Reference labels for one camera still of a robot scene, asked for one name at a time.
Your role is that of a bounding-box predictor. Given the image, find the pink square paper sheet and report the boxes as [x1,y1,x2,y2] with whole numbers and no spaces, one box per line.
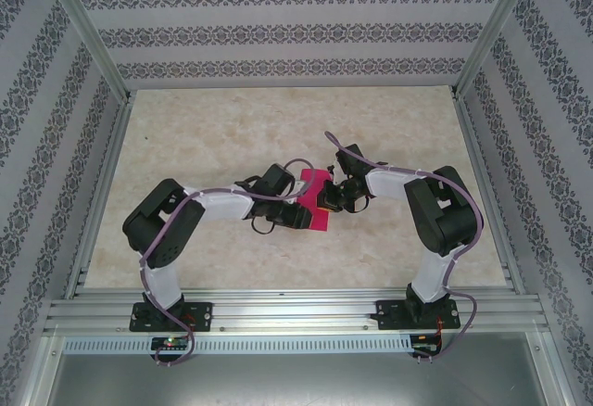
[296,168,333,233]

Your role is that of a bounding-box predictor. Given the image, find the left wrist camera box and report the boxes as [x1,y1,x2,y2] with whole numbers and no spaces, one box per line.
[289,179,309,204]

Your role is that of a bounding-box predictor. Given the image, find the right gripper thin black wire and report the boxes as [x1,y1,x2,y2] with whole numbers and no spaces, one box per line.
[345,195,372,215]

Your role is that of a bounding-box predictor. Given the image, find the gripper thin black wire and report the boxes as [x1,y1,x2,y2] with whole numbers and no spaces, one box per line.
[251,215,280,236]
[345,195,372,215]

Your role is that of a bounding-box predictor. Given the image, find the left gripper thin black wire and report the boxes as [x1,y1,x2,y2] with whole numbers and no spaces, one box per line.
[251,215,280,236]

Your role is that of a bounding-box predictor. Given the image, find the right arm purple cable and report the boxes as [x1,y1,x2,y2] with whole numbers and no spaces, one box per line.
[323,131,484,365]

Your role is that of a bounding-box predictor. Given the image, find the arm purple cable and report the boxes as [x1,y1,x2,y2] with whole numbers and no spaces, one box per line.
[323,131,484,365]
[137,158,314,370]

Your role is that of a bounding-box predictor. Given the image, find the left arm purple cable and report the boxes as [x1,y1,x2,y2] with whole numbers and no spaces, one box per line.
[137,158,314,370]

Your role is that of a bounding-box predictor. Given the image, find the long aluminium mounting rail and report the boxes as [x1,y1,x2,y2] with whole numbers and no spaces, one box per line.
[44,287,550,333]

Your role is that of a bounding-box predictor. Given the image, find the slotted grey cable duct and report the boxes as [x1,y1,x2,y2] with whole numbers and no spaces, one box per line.
[62,335,413,356]

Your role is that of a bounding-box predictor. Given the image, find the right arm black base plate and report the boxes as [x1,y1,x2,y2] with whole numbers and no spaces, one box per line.
[375,298,462,332]

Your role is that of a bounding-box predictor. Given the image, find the aluminium side rail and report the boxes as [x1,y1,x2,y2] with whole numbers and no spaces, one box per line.
[451,95,529,296]
[62,93,135,298]

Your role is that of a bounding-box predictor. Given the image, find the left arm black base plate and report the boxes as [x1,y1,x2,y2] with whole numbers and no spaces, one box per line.
[129,301,214,333]

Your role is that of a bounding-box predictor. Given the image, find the aluminium frame post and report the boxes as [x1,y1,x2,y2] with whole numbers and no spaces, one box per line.
[449,0,543,99]
[39,0,135,104]

